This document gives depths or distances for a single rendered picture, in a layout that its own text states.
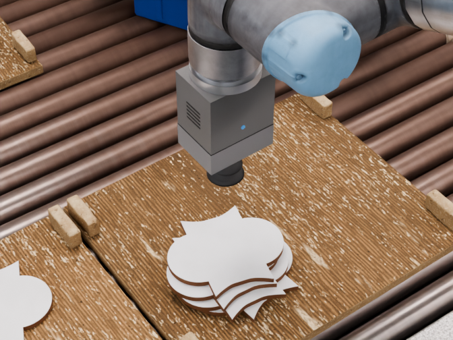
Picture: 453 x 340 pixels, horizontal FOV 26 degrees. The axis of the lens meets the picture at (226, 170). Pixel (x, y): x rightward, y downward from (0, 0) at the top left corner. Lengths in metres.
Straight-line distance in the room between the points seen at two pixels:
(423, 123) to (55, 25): 0.63
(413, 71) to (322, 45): 0.75
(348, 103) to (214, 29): 0.59
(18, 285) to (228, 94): 0.40
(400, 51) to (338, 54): 0.76
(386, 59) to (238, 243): 0.49
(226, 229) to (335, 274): 0.15
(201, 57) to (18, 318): 0.42
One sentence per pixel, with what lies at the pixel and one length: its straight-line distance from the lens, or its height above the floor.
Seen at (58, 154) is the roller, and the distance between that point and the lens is 1.43.
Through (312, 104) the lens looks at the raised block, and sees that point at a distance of 1.44.
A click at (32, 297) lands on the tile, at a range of 1.22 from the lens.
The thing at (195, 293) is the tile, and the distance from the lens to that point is 1.18.
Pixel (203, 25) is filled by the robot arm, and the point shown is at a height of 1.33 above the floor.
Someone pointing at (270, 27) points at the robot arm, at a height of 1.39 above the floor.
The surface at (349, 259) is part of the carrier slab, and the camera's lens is 1.26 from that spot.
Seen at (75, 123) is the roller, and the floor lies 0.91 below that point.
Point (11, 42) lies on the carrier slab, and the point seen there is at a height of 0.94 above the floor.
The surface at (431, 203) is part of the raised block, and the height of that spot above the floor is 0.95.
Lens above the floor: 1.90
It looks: 45 degrees down
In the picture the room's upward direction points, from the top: straight up
